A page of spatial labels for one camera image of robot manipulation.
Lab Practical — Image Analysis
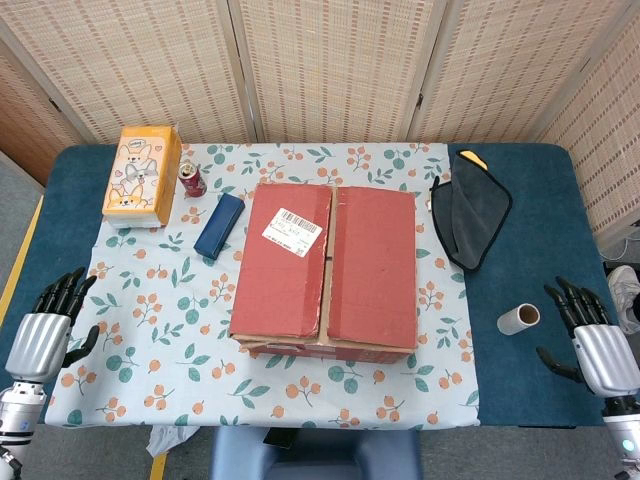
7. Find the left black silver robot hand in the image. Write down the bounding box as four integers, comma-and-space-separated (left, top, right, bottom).
4, 266, 101, 385

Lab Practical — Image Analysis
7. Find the orange corgi tissue pack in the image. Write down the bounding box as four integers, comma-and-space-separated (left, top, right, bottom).
101, 125, 183, 230

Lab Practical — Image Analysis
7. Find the grey cloth with black trim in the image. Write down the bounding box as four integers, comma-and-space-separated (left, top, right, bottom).
430, 148, 514, 273

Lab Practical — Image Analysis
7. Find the floral fruit print tablecloth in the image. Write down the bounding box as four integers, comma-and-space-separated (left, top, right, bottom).
43, 142, 482, 431

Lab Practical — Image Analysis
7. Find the red cardboard shipping box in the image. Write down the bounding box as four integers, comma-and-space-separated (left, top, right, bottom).
228, 182, 419, 364

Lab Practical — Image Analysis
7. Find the red soda can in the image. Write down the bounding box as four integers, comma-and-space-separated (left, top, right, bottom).
178, 160, 208, 198

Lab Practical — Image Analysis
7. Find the white cardboard tube roll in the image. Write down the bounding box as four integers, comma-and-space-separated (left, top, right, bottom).
496, 303, 542, 336

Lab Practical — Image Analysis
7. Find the white sneaker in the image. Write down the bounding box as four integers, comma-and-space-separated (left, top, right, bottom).
607, 265, 640, 335

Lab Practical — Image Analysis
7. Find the woven bamboo folding screen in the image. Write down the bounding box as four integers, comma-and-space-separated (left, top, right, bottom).
0, 0, 640, 241

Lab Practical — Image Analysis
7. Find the dark blue rectangular case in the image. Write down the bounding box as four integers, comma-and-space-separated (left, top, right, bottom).
193, 193, 246, 260

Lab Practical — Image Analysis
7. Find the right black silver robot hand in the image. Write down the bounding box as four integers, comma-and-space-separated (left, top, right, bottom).
535, 275, 640, 399

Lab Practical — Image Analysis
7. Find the crumpled pale cloth scrap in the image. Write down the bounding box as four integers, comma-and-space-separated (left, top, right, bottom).
145, 425, 201, 457

